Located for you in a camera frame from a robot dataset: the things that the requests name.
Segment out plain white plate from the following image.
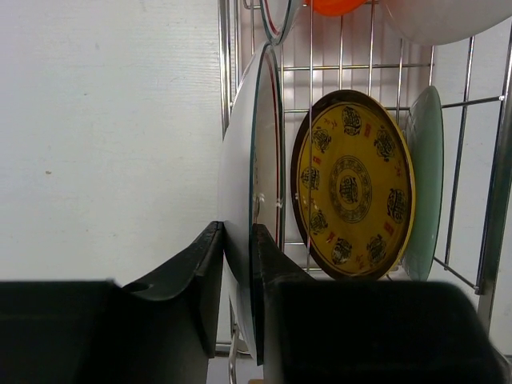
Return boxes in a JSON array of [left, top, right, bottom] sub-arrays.
[[379, 0, 511, 46]]

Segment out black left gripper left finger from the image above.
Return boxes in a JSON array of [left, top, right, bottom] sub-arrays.
[[1, 222, 223, 383]]

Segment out white plate green red rim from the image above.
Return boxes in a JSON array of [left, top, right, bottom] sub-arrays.
[[259, 0, 304, 46]]

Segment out orange plastic plate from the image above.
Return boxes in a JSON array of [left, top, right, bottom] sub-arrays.
[[303, 0, 366, 17]]

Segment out white plate red characters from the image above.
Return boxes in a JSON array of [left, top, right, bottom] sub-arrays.
[[218, 42, 286, 364]]

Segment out teal blue patterned plate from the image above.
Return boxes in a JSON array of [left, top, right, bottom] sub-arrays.
[[402, 86, 445, 281]]

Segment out metal wire dish rack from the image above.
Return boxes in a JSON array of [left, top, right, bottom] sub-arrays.
[[216, 0, 512, 384]]

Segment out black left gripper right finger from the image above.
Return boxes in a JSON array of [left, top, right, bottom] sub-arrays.
[[251, 224, 511, 383]]

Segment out yellow patterned plate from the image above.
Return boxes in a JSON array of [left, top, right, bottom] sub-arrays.
[[290, 90, 416, 280]]

